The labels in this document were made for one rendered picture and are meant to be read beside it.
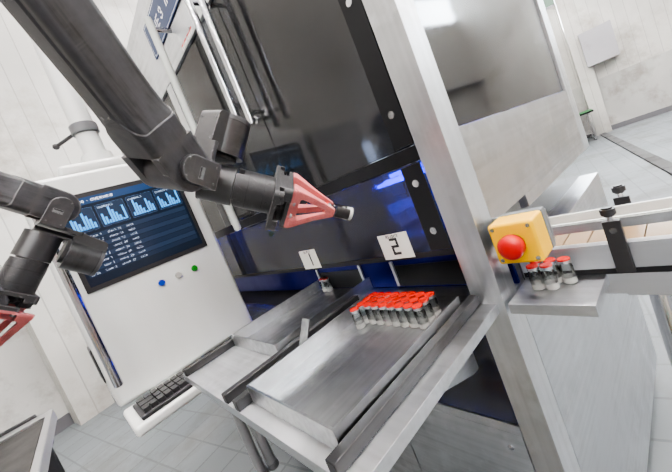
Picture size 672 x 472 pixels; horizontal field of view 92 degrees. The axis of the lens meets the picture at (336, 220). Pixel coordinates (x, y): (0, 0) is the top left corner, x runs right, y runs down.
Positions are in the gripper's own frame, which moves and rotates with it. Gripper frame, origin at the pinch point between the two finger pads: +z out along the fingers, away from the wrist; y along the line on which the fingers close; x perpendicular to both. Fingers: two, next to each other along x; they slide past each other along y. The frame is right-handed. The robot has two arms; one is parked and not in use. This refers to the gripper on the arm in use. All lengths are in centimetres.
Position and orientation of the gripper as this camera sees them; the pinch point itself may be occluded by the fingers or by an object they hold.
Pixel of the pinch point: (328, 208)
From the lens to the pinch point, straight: 52.3
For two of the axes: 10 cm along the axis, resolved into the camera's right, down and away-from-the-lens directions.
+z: 9.4, 2.1, 2.6
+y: -1.2, -5.1, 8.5
